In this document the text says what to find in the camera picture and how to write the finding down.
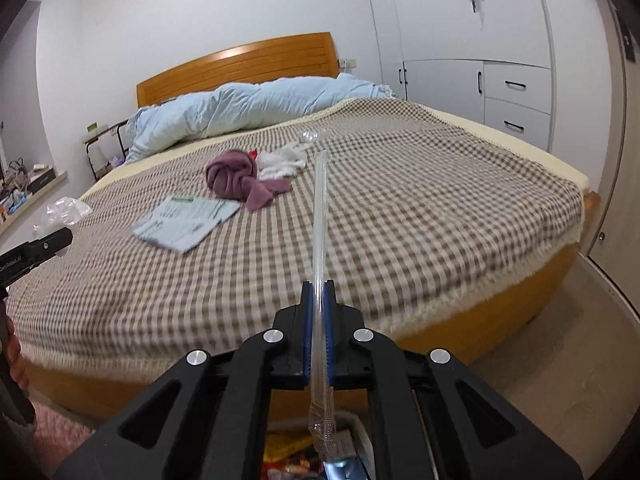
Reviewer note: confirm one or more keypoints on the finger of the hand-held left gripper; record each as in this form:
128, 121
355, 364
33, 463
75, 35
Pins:
50, 244

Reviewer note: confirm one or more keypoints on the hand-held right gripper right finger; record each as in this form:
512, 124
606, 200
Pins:
329, 330

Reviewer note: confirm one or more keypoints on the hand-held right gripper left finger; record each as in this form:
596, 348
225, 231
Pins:
307, 330

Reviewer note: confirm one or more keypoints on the clear straw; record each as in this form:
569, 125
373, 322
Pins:
320, 240

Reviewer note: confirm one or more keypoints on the trash bin with white liner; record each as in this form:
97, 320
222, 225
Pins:
350, 427

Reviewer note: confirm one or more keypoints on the green white wipes packet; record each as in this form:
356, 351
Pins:
185, 220

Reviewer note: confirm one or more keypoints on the purple towel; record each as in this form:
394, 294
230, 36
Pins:
230, 175

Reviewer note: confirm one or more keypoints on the person's left hand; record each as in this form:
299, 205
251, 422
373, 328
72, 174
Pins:
15, 355

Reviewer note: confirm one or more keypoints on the windowsill clutter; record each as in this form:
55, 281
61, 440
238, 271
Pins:
25, 180

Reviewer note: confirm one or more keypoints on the bedside folding rack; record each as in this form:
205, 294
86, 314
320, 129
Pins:
102, 132

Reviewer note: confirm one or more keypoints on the small crumpled clear wrap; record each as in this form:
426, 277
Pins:
310, 136

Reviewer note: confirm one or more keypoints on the light blue duvet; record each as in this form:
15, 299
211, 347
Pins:
225, 110

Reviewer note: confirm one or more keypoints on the cream mattress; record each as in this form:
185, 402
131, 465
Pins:
525, 155

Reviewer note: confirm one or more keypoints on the wooden headboard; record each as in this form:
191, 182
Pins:
240, 57

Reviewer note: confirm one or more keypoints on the white wardrobe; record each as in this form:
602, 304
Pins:
440, 20

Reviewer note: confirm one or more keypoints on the beige door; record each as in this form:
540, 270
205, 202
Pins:
612, 160

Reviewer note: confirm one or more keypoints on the wooden bed frame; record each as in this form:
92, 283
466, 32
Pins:
500, 310

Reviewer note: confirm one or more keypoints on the wall socket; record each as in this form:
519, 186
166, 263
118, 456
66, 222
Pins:
350, 63

